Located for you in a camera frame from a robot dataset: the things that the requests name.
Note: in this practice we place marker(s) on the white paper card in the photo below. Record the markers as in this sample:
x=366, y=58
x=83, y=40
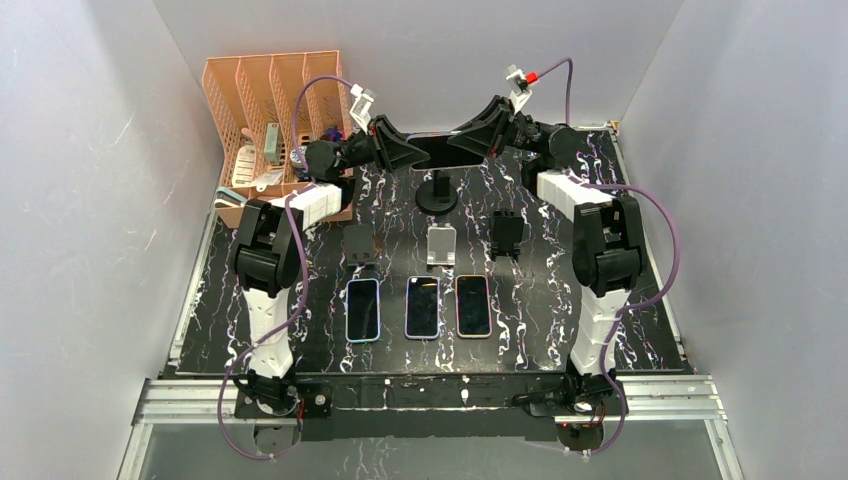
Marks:
x=243, y=171

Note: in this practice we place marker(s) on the phone with lilac case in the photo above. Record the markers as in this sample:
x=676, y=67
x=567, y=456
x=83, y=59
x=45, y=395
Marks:
x=422, y=308

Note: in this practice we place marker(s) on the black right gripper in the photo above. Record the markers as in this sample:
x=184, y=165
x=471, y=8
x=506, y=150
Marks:
x=489, y=137

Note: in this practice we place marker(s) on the orange plastic file organizer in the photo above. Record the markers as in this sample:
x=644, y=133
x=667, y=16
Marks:
x=296, y=90

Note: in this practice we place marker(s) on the phone with pink case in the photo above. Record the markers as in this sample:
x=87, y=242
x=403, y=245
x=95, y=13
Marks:
x=472, y=307

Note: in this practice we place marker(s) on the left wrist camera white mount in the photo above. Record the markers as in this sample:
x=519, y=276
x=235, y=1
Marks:
x=360, y=108

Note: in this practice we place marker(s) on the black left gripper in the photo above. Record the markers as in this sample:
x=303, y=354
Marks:
x=390, y=148

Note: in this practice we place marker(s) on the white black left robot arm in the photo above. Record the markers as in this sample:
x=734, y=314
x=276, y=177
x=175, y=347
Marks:
x=269, y=256

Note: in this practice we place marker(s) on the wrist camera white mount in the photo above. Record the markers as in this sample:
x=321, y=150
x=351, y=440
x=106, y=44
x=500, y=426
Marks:
x=520, y=86
x=360, y=108

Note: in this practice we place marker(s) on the black clamp phone stand right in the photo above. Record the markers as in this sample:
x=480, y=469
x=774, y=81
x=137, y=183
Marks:
x=506, y=229

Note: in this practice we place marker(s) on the aluminium frame rail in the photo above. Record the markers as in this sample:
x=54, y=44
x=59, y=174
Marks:
x=448, y=427

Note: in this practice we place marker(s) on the green white small box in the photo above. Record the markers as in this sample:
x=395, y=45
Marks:
x=272, y=150

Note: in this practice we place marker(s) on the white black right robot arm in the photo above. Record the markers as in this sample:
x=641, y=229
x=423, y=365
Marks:
x=608, y=244

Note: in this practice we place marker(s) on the black round base phone stand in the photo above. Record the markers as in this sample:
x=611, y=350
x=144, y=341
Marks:
x=436, y=196

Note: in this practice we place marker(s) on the phone with purple clear case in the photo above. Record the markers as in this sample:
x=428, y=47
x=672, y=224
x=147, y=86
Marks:
x=442, y=155

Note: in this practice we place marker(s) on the teal bordered item beside organizer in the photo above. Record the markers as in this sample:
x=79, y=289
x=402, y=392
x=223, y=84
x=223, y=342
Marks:
x=225, y=197

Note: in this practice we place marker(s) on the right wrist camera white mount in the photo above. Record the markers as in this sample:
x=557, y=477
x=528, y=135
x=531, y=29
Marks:
x=520, y=86

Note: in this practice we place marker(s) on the phone with blue case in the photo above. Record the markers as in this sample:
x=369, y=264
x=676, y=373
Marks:
x=362, y=311

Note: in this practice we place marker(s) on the black folding phone stand left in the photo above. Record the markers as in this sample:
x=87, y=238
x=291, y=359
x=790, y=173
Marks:
x=359, y=246

